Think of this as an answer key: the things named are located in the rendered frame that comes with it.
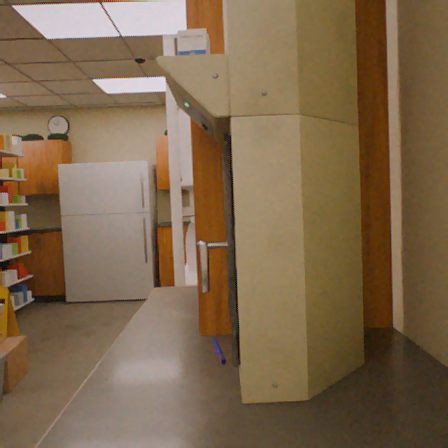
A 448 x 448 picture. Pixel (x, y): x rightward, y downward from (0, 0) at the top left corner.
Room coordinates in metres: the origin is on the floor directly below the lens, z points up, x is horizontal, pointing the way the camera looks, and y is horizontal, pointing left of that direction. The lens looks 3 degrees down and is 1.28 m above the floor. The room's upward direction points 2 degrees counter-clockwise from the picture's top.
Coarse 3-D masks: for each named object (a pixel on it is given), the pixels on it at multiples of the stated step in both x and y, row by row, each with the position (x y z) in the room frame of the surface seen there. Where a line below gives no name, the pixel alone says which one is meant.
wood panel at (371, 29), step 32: (192, 0) 1.07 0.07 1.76; (384, 0) 1.08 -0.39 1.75; (384, 32) 1.08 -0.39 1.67; (384, 64) 1.08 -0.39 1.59; (384, 96) 1.08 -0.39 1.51; (192, 128) 1.07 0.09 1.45; (384, 128) 1.08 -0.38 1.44; (192, 160) 1.07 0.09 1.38; (384, 160) 1.08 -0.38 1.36; (384, 192) 1.08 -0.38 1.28; (384, 224) 1.08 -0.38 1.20; (224, 256) 1.07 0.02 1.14; (384, 256) 1.08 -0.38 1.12; (224, 288) 1.07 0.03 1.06; (384, 288) 1.08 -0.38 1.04; (224, 320) 1.07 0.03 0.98; (384, 320) 1.08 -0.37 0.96
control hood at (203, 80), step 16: (160, 64) 0.70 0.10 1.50; (176, 64) 0.70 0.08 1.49; (192, 64) 0.70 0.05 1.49; (208, 64) 0.70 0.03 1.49; (224, 64) 0.70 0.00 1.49; (176, 80) 0.70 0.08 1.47; (192, 80) 0.70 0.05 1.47; (208, 80) 0.70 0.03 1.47; (224, 80) 0.70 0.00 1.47; (176, 96) 0.87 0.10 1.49; (192, 96) 0.70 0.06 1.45; (208, 96) 0.70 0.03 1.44; (224, 96) 0.70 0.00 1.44; (208, 112) 0.71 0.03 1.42; (224, 112) 0.70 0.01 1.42; (224, 128) 0.81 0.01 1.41
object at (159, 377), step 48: (192, 288) 1.65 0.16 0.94; (144, 336) 1.08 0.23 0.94; (192, 336) 1.06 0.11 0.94; (384, 336) 1.00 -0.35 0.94; (96, 384) 0.80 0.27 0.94; (144, 384) 0.79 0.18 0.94; (192, 384) 0.78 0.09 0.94; (240, 384) 0.78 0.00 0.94; (336, 384) 0.76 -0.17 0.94; (384, 384) 0.75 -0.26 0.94; (432, 384) 0.74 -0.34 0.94; (48, 432) 0.63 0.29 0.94; (96, 432) 0.63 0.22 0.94; (144, 432) 0.62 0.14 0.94; (192, 432) 0.62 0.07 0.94; (240, 432) 0.61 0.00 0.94; (288, 432) 0.61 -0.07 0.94; (336, 432) 0.60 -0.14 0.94; (384, 432) 0.60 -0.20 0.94; (432, 432) 0.59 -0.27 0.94
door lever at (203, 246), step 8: (200, 248) 0.74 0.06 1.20; (208, 248) 0.75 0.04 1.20; (216, 248) 0.75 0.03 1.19; (200, 256) 0.74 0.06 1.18; (208, 256) 0.75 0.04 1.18; (200, 264) 0.74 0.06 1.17; (208, 264) 0.74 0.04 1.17; (200, 272) 0.74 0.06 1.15; (208, 272) 0.74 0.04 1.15; (200, 280) 0.74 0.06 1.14; (208, 280) 0.74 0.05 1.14; (208, 288) 0.74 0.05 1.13
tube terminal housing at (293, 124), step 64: (256, 0) 0.70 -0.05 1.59; (320, 0) 0.75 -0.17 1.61; (256, 64) 0.70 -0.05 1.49; (320, 64) 0.75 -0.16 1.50; (256, 128) 0.70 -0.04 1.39; (320, 128) 0.74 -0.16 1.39; (256, 192) 0.70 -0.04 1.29; (320, 192) 0.74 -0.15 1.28; (256, 256) 0.70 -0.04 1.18; (320, 256) 0.74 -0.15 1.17; (256, 320) 0.70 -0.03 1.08; (320, 320) 0.73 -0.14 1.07; (256, 384) 0.70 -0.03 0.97; (320, 384) 0.73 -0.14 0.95
